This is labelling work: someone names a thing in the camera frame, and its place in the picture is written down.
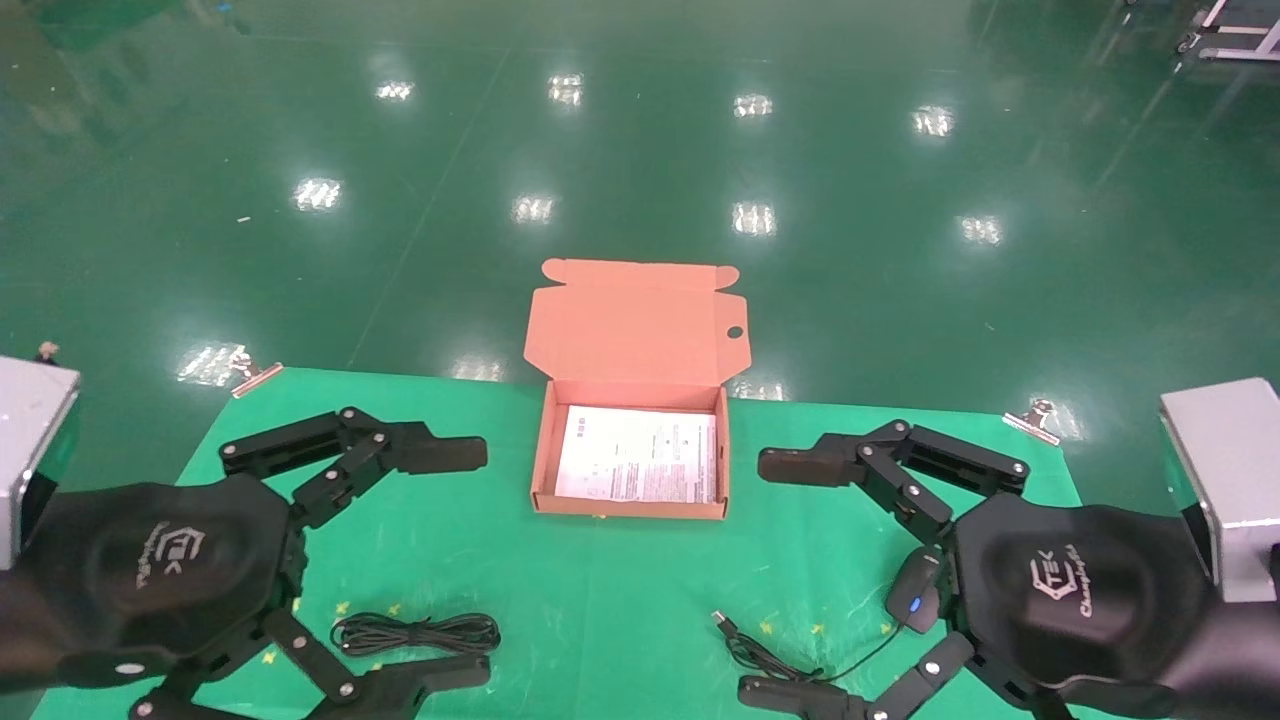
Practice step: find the metal cloth clamp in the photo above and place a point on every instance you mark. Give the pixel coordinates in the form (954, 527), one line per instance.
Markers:
(1030, 422)
(255, 375)

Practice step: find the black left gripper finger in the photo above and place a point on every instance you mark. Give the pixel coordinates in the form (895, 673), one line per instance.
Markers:
(420, 685)
(440, 453)

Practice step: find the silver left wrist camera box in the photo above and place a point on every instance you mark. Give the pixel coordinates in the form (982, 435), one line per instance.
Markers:
(30, 440)

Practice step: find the white wheeled cart frame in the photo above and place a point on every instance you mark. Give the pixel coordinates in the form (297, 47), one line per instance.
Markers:
(1245, 53)

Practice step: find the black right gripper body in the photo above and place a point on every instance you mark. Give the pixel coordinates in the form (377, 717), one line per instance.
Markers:
(1080, 590)

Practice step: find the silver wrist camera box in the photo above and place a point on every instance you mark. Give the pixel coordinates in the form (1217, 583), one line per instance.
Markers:
(30, 440)
(1225, 480)

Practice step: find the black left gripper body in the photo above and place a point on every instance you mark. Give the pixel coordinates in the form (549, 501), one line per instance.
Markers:
(150, 570)

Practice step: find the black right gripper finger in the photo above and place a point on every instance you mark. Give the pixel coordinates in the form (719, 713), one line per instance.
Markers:
(800, 465)
(790, 697)

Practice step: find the orange cardboard box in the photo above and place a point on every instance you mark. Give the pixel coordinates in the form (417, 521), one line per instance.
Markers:
(630, 330)

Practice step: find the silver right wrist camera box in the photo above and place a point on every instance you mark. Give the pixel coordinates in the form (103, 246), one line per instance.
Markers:
(1225, 480)

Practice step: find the green table cloth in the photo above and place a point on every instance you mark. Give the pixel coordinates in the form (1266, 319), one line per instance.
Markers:
(600, 600)

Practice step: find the white printed instruction sheet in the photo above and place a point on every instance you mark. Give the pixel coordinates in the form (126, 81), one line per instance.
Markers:
(635, 455)

